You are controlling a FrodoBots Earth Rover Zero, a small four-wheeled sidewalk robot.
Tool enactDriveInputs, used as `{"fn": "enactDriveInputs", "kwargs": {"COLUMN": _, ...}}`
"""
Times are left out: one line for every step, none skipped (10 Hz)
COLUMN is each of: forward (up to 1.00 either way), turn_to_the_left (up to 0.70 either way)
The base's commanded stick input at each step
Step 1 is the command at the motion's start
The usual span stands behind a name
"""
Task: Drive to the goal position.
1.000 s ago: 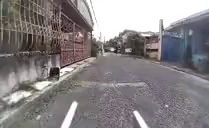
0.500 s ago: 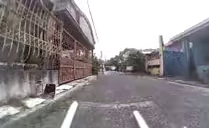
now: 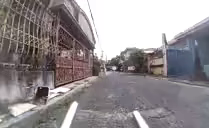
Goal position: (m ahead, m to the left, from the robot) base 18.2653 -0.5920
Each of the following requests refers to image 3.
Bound distant trees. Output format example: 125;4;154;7
107;48;149;73

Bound building with red gate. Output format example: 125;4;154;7
47;0;97;88

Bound overhead wires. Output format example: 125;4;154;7
85;0;105;55

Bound black box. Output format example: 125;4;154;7
34;85;51;102

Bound wall with metal grille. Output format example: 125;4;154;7
0;0;59;113

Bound blue building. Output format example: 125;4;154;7
166;13;209;83

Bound grey pole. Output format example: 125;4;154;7
161;32;169;78

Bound pale pavement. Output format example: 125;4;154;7
144;73;209;90

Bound kerb with white blocks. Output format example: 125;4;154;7
0;75;100;128

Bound robot's own part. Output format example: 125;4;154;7
60;100;79;128
132;110;150;128

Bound grey asphalt road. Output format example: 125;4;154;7
34;70;209;128

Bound pale building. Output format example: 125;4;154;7
146;49;166;76

